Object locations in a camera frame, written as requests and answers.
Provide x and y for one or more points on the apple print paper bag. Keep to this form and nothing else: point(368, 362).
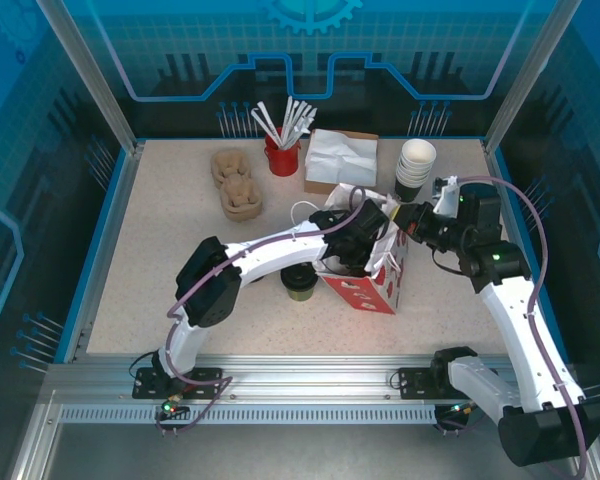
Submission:
point(365, 295)

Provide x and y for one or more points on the black plastic cup lid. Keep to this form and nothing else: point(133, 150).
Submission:
point(297, 279)
point(257, 279)

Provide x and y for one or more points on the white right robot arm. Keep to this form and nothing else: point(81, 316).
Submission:
point(525, 340)

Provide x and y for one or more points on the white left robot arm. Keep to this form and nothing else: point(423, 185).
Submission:
point(275, 252)

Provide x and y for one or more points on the white napkins in cardboard box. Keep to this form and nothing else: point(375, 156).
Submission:
point(316, 187)

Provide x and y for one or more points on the red plastic straw holder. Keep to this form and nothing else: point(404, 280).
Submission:
point(282, 159)

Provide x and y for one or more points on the paper wrapped straw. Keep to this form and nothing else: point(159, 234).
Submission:
point(265, 128)
point(287, 120)
point(296, 122)
point(307, 121)
point(291, 122)
point(270, 121)
point(301, 124)

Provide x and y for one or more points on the small LED circuit board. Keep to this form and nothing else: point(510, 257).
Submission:
point(170, 409)
point(460, 410)

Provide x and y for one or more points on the metal lower shelf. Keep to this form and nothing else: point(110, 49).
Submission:
point(300, 455)

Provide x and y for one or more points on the aluminium frame post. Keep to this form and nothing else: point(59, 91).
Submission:
point(97, 75)
point(517, 75)

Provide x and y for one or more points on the aluminium mounting rail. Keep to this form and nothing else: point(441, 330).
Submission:
point(310, 380)

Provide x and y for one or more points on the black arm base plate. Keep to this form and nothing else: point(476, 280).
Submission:
point(207, 374)
point(415, 382)

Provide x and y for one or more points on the aluminium table side rail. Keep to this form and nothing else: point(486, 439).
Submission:
point(114, 240)

